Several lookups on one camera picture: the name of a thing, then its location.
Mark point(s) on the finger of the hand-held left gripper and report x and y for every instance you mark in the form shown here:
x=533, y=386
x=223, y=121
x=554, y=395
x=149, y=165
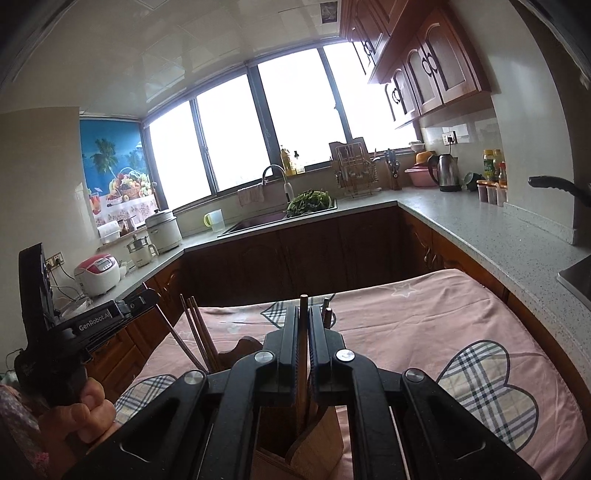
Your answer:
x=138, y=302

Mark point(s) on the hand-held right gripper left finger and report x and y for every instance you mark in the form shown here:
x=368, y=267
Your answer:
x=292, y=364

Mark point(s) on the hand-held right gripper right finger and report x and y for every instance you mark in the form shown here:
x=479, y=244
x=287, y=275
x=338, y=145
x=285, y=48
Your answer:
x=316, y=364

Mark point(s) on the wooden utensil holder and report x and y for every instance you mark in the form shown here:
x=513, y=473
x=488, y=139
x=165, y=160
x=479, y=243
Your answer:
x=318, y=443

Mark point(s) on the person's left forearm floral sleeve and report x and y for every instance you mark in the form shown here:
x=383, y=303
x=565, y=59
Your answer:
x=16, y=429

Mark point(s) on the person's left hand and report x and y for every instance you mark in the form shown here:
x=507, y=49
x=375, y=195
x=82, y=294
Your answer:
x=92, y=394

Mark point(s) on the white and red rice cooker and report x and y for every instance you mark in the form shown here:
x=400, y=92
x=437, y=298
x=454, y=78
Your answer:
x=97, y=274

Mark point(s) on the small white electric pot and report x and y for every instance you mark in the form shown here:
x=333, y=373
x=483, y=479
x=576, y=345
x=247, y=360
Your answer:
x=142, y=251

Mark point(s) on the large white cooker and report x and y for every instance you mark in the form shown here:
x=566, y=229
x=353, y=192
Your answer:
x=164, y=230

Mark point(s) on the brown jar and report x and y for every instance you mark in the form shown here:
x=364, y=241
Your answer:
x=128, y=226

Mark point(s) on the pink tablecloth with plaid hearts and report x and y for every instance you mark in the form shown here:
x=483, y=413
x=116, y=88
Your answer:
x=392, y=323

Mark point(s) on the wooden base cabinets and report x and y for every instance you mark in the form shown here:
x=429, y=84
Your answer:
x=323, y=254

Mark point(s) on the kitchen sink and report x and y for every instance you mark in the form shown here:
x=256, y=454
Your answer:
x=254, y=224

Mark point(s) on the pink dish cloth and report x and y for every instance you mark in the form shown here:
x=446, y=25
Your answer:
x=250, y=195

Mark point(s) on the green leafy vegetables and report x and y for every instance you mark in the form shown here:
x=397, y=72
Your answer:
x=309, y=203

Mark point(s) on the chrome kitchen faucet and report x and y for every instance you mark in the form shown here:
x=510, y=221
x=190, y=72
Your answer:
x=288, y=189

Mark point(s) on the kitchen window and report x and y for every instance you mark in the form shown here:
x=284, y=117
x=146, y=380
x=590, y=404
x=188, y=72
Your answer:
x=231, y=138

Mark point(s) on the metal dish rack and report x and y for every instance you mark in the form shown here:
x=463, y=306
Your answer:
x=358, y=173

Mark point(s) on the clear soap bottle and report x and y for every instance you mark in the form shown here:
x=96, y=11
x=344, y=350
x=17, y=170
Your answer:
x=298, y=165

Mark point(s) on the wooden knife block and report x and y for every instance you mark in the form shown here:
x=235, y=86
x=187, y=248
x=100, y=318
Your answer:
x=394, y=177

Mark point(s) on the yellow oil bottle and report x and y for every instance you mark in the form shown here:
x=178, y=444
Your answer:
x=286, y=161

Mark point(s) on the wooden cutting board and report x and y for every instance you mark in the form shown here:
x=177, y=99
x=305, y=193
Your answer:
x=333, y=154

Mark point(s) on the pink plastic basin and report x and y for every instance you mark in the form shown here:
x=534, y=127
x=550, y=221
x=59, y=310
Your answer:
x=420, y=177

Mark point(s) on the grey speckled countertop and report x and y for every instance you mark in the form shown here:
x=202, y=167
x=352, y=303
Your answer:
x=485, y=230

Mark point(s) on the orange bowl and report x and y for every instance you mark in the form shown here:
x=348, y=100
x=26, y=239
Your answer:
x=425, y=160

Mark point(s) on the stainless steel electric kettle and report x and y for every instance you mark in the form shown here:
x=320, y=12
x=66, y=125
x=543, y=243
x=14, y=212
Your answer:
x=447, y=173

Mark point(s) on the white bowl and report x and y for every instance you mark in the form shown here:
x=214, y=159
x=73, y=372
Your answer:
x=416, y=147

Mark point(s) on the spice jar set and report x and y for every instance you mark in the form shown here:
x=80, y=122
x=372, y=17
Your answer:
x=491, y=194

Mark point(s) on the yellow-green sauce bottle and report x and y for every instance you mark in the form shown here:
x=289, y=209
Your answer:
x=488, y=166

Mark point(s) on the red-capped sauce bottle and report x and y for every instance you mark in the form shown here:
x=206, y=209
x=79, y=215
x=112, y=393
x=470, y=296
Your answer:
x=501, y=170

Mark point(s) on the metal appliance edge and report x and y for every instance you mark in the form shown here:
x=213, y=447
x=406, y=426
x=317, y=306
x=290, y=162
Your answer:
x=577, y=279

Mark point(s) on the wall outlet with plug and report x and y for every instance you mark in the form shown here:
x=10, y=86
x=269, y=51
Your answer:
x=54, y=259

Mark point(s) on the tropical fruit wall poster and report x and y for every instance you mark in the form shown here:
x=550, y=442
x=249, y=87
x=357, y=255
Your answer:
x=115, y=157

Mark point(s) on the white wall outlet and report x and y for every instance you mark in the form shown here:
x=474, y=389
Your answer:
x=449, y=137

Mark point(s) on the wooden wall cabinets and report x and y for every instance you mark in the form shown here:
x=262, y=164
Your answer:
x=434, y=60

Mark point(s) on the small wall picture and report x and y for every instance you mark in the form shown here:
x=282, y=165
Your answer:
x=329, y=11

